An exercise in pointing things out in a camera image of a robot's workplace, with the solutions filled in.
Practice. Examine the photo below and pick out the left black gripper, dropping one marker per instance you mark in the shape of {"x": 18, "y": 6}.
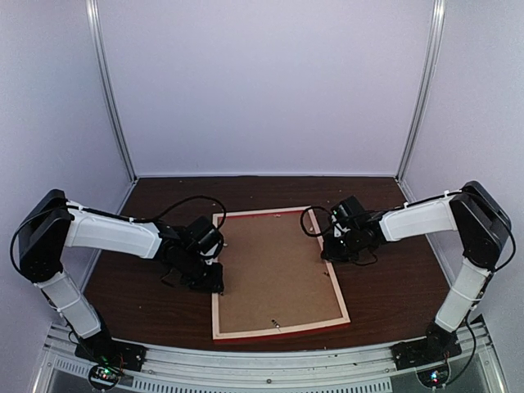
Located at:
{"x": 212, "y": 284}

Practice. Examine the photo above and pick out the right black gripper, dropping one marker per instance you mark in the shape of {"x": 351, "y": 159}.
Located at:
{"x": 330, "y": 251}

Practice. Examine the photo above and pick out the brown backing board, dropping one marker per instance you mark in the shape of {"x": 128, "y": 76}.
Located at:
{"x": 274, "y": 270}

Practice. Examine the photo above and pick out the wooden picture frame red edge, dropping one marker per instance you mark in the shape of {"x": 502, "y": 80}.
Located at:
{"x": 217, "y": 319}

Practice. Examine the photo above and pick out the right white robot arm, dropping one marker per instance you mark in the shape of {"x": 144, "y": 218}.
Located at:
{"x": 480, "y": 222}

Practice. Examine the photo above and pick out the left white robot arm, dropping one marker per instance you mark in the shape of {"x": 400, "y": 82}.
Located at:
{"x": 58, "y": 226}

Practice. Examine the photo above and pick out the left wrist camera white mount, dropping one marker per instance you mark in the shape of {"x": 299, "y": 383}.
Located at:
{"x": 212, "y": 255}

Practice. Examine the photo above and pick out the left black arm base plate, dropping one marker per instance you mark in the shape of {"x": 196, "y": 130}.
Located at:
{"x": 116, "y": 354}

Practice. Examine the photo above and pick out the aluminium front rail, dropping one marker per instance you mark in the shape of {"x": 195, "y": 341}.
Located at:
{"x": 169, "y": 369}

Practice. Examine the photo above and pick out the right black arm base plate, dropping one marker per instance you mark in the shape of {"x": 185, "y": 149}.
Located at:
{"x": 421, "y": 352}

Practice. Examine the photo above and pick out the left aluminium corner post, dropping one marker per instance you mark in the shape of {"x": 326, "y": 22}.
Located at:
{"x": 95, "y": 26}

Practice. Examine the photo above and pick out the aluminium corner post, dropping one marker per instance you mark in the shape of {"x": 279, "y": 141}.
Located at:
{"x": 428, "y": 71}
{"x": 95, "y": 26}

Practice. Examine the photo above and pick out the right aluminium corner post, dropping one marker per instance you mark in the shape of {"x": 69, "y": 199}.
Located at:
{"x": 428, "y": 71}

